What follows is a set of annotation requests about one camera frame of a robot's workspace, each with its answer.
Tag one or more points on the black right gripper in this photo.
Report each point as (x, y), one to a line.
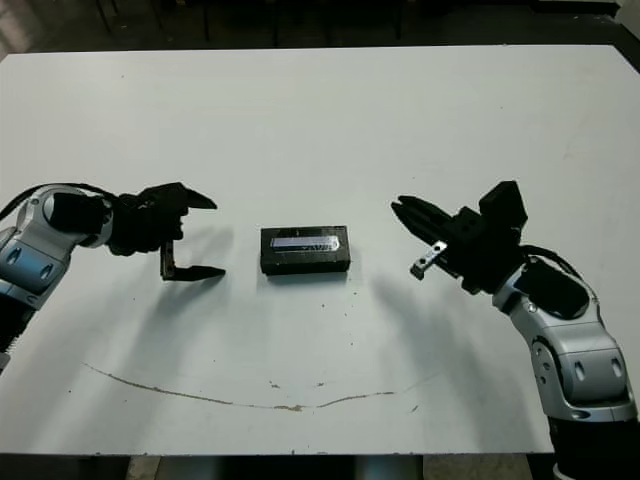
(485, 250)

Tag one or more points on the silver robot right leg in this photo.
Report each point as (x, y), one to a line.
(390, 470)

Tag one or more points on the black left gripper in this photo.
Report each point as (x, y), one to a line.
(140, 225)

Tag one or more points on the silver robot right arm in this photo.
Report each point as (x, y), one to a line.
(575, 345)

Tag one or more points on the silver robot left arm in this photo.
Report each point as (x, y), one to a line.
(35, 255)

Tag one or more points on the silver robot left leg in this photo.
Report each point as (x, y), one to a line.
(190, 470)

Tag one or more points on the black box lid silver stripe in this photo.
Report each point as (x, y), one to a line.
(305, 260)

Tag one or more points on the silver robot leg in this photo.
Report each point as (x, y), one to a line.
(190, 470)
(390, 470)

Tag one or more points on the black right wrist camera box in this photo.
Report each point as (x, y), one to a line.
(505, 202)

